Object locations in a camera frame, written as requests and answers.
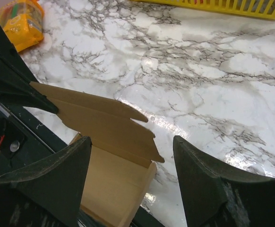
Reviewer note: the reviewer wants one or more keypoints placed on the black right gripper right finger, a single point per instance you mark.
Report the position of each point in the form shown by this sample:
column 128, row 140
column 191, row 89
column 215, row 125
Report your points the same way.
column 216, row 194

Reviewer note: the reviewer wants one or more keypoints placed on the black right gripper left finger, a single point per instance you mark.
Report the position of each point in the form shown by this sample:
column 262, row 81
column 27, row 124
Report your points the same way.
column 46, row 193

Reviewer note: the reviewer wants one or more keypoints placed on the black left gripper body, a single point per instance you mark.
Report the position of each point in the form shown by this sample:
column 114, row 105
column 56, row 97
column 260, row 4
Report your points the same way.
column 15, row 79

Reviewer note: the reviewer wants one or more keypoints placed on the brown cardboard box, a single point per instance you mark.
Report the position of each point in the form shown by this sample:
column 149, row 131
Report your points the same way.
column 123, row 155

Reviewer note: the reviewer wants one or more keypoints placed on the orange gummy candy bag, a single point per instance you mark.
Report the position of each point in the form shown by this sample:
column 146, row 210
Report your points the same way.
column 22, row 22

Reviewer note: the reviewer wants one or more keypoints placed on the yellow plastic shopping basket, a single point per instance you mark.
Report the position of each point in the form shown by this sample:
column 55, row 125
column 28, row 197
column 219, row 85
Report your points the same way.
column 264, row 9

